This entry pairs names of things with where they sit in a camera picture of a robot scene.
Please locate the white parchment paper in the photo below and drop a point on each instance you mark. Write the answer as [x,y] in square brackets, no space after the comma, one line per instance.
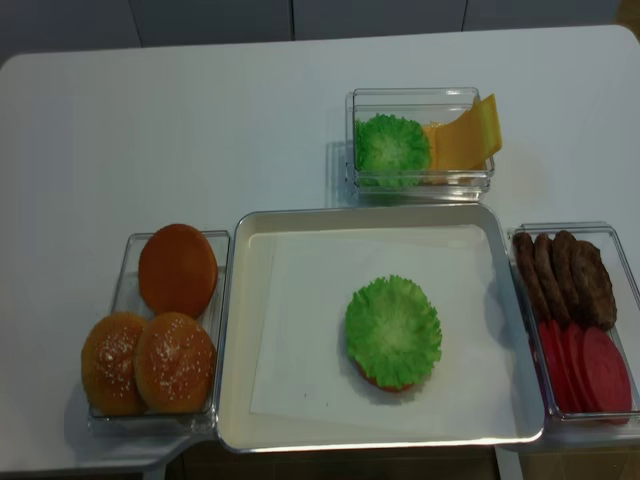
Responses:
[303,370]

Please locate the plain brown bun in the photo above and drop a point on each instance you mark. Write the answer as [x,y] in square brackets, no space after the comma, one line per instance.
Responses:
[177,271]

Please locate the sesame bun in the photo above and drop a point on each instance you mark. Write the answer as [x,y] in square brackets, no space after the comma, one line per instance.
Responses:
[174,364]
[107,365]

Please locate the green lettuce in container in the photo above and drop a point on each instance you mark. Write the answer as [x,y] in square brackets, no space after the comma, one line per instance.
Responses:
[390,152]

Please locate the clear lettuce cheese container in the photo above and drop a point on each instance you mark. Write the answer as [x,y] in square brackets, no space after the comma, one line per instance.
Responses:
[425,105]

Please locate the brown meat patty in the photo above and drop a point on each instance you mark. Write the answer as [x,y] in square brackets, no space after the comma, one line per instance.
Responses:
[562,245]
[593,286]
[548,282]
[524,249]

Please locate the metal baking tray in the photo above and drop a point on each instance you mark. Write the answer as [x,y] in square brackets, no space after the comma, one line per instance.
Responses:
[249,274]

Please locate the green lettuce leaf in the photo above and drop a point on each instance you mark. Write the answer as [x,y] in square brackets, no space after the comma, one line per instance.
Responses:
[393,330]

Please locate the yellow cheese slices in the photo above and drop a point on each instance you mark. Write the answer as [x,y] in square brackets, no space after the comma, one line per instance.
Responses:
[467,142]

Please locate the clear patty tomato container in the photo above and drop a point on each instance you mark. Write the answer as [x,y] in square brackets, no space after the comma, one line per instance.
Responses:
[563,427]

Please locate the bottom bun half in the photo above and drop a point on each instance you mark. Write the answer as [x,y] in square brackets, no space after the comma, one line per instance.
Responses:
[383,386]

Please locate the clear plastic bun container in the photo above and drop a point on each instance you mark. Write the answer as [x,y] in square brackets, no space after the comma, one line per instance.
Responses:
[127,297]

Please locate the right sesame bun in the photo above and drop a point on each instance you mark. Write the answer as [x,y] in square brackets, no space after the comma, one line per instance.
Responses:
[174,364]

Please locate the left sesame bun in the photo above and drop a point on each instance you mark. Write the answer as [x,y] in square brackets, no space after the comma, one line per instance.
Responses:
[107,365]

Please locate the red tomato slices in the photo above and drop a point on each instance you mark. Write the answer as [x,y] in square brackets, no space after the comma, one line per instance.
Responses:
[587,373]

